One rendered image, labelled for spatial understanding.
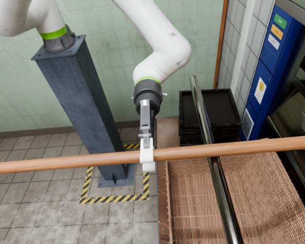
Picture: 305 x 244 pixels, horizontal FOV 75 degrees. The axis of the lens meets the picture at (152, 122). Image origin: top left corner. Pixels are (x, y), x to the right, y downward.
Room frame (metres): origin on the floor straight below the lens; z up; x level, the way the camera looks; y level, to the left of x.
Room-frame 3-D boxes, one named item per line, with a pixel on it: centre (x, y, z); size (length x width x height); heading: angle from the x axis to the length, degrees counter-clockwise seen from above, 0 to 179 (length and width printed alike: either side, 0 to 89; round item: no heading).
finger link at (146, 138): (0.32, 0.02, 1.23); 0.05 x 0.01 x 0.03; 174
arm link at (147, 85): (0.52, 0.00, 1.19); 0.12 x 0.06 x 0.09; 84
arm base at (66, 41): (1.09, 0.39, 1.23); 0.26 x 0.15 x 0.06; 174
